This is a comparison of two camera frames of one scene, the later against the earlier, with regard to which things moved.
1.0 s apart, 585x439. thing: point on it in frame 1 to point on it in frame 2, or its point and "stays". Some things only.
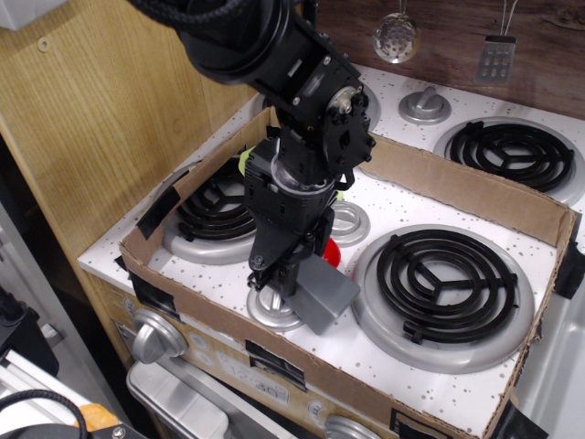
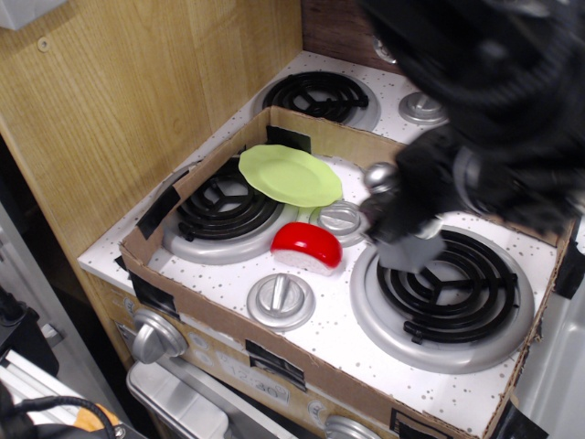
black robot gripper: [283, 219] to [478, 165]
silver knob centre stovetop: [351, 223] stays
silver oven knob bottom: [342, 427] stays
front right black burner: [446, 285] stays
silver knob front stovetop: [267, 306] stays
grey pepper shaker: [322, 294] to [417, 252]
